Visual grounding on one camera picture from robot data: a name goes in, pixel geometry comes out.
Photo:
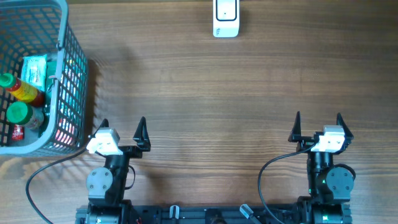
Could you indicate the red chili sauce bottle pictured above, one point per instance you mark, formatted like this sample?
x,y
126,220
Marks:
x,y
23,91

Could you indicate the grey plastic mesh basket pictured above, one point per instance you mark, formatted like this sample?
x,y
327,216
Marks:
x,y
30,28

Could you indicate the green lid jar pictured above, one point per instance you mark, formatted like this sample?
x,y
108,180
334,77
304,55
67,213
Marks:
x,y
25,115

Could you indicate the green 3M glove package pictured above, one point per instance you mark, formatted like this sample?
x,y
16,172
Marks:
x,y
50,75

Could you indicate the light green wipes packet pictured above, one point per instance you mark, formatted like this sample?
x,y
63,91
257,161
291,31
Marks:
x,y
34,71

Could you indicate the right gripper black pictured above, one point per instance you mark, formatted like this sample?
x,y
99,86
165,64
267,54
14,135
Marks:
x,y
295,136

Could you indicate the small red box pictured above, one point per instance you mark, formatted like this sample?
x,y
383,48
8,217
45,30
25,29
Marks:
x,y
18,133

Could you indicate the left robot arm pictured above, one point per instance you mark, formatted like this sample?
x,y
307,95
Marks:
x,y
107,184

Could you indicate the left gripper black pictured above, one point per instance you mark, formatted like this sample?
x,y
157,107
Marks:
x,y
143,142

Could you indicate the white barcode scanner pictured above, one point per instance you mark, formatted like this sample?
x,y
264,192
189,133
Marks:
x,y
226,18

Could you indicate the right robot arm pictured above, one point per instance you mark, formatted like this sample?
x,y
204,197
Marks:
x,y
329,184

